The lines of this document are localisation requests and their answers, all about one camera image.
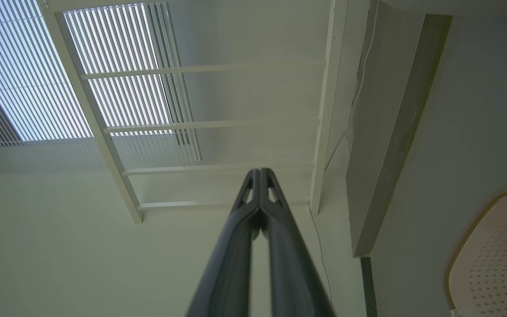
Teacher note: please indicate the white wooden railing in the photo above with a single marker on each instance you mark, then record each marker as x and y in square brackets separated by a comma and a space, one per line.
[99, 127]

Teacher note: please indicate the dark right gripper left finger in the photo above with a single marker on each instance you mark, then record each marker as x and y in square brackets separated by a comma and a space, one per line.
[231, 264]

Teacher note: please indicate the white slatted window blinds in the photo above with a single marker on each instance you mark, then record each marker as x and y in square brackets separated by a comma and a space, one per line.
[29, 75]

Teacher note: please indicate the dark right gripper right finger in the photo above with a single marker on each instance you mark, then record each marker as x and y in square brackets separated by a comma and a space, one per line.
[293, 273]

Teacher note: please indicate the cream perforated laundry basket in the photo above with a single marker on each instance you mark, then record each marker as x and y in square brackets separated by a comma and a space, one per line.
[486, 264]

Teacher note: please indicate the black baseboard strip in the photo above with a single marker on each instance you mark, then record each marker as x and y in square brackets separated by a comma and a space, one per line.
[369, 290]

